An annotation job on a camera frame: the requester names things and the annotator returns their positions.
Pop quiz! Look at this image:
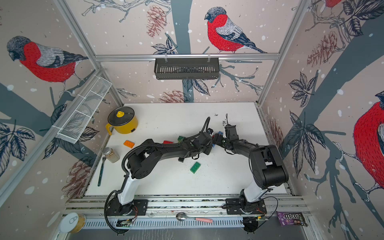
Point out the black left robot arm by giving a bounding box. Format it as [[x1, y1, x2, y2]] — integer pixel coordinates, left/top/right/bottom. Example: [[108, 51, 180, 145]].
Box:
[[104, 117, 213, 235]]

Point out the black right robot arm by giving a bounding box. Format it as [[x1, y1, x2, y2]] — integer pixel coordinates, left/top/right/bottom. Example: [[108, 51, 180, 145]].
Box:
[[213, 125, 289, 214]]

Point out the black hanging wire basket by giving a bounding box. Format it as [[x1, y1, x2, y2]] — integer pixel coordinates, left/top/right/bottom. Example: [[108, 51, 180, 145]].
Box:
[[154, 58, 220, 80]]

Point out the small glass spice jar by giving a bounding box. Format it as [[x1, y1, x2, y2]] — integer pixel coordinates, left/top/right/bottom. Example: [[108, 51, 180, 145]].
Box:
[[103, 147, 120, 163]]

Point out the orange lego brick far left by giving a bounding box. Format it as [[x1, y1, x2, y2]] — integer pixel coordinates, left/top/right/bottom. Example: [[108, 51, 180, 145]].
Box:
[[124, 140, 135, 149]]

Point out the spoon with pink handle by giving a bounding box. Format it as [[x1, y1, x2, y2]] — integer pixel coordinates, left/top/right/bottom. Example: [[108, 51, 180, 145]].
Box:
[[176, 212, 213, 224]]

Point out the purple candy packet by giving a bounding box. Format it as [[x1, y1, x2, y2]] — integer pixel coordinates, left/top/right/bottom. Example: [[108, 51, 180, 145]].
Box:
[[277, 212, 308, 227]]

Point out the yellow pot with black lid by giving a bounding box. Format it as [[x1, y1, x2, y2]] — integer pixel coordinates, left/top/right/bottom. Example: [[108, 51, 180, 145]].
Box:
[[106, 107, 139, 136]]

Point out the dark green lego brick top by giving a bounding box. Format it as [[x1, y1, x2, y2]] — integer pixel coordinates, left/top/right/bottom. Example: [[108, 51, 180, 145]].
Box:
[[178, 136, 185, 143]]

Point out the white wire mesh shelf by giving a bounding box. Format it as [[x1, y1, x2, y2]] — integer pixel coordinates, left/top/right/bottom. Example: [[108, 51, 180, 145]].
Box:
[[56, 75, 112, 144]]

